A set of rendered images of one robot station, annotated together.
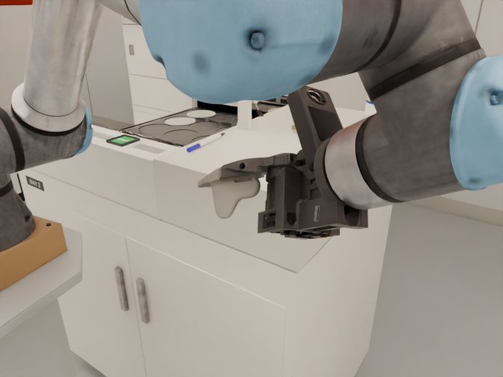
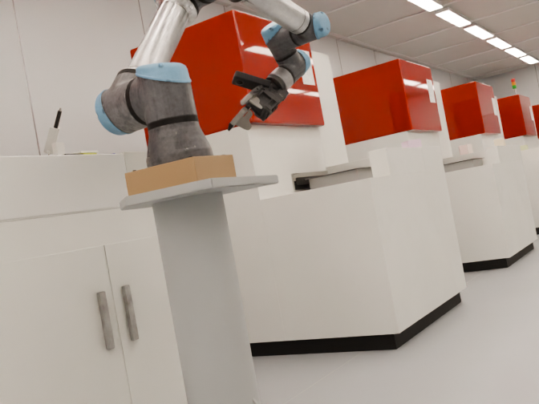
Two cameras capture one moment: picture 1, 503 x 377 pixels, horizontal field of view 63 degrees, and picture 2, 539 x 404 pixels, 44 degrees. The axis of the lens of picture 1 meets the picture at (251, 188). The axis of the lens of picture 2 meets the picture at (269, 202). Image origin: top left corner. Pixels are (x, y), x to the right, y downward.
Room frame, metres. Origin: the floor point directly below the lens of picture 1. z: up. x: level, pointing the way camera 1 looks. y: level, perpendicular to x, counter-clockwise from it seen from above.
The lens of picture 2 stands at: (0.51, 1.98, 0.72)
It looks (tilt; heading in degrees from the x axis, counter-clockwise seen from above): 1 degrees up; 268
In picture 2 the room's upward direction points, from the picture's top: 10 degrees counter-clockwise
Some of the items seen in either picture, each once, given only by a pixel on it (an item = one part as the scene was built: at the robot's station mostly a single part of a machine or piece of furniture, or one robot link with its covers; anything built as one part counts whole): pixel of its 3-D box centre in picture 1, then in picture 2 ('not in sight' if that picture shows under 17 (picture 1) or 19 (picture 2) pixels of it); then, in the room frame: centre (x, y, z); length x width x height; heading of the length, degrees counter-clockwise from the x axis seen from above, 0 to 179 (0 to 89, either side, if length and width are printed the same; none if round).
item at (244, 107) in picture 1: (248, 101); (54, 150); (1.02, 0.01, 1.03); 0.06 x 0.04 x 0.13; 146
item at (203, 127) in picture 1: (204, 126); not in sight; (1.25, 0.15, 0.90); 0.34 x 0.34 x 0.01; 56
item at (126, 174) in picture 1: (94, 158); (30, 188); (0.99, 0.41, 0.89); 0.55 x 0.09 x 0.14; 56
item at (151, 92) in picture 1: (202, 71); not in sight; (1.55, 0.18, 1.02); 0.81 x 0.03 x 0.40; 56
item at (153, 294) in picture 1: (209, 277); (44, 377); (1.12, 0.14, 0.41); 0.96 x 0.64 x 0.82; 56
